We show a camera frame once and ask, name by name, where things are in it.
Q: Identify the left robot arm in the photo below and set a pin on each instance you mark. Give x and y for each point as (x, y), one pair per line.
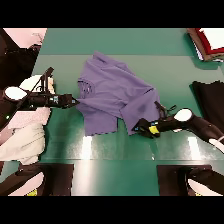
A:
(9, 106)

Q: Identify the white garment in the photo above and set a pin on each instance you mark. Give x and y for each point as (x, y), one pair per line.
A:
(21, 143)
(215, 36)

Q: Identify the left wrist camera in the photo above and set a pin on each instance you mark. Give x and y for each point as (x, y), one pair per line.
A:
(45, 80)

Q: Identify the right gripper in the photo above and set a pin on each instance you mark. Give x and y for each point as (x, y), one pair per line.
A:
(145, 127)

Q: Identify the black garment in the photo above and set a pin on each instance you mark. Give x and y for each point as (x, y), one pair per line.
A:
(211, 101)

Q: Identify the purple T-shirt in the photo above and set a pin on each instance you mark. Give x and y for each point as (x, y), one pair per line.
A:
(110, 90)

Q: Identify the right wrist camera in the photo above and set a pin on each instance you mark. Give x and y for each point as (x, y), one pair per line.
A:
(163, 111)

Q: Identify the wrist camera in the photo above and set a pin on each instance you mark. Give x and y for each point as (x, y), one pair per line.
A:
(45, 80)
(163, 111)

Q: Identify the red garment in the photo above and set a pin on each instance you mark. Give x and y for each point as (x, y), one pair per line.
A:
(213, 50)

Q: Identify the brown garment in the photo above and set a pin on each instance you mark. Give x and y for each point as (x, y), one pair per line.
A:
(200, 43)

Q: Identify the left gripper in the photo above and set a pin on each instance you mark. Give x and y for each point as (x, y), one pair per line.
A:
(63, 101)

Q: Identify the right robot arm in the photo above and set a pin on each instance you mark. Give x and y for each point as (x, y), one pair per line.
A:
(200, 125)

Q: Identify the pink garment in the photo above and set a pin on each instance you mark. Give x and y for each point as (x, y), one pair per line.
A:
(31, 117)

